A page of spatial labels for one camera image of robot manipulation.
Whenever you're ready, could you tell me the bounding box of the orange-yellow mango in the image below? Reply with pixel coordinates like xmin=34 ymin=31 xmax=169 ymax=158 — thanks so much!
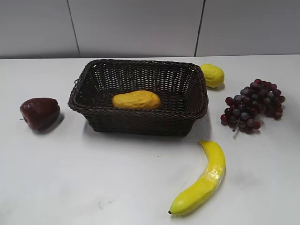
xmin=112 ymin=90 xmax=162 ymax=110

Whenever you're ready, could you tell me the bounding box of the yellow lemon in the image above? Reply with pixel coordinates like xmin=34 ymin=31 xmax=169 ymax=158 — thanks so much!
xmin=200 ymin=64 xmax=225 ymax=88

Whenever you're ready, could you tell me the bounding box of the yellow banana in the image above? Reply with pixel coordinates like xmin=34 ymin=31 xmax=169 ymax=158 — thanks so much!
xmin=168 ymin=140 xmax=226 ymax=215

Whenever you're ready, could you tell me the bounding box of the dark red apple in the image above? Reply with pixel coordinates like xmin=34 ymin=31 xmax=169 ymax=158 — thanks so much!
xmin=20 ymin=97 xmax=60 ymax=131

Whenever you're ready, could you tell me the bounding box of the black woven basket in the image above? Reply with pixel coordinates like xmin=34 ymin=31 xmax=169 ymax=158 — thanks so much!
xmin=68 ymin=59 xmax=209 ymax=136

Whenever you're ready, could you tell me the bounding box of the purple grape bunch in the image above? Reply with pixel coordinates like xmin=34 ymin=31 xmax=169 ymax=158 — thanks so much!
xmin=220 ymin=79 xmax=285 ymax=134

